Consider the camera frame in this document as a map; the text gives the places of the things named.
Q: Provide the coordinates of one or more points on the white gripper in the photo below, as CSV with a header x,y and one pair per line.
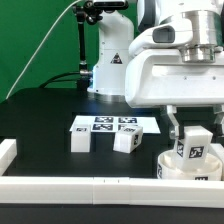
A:
x,y
158,76

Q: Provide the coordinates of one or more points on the white round stool seat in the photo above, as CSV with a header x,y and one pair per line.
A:
x,y
210,171

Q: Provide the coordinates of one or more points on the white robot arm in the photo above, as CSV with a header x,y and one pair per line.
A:
x,y
203,17

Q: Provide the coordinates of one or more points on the white fiducial marker sheet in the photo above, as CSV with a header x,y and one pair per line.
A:
x,y
112,124

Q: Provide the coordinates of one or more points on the black camera on mount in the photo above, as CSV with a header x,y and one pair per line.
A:
x,y
110,4

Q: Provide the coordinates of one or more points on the white U-shaped boundary frame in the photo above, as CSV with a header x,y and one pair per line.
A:
x,y
122,191

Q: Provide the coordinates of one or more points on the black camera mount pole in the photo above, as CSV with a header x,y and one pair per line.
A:
x,y
87,13

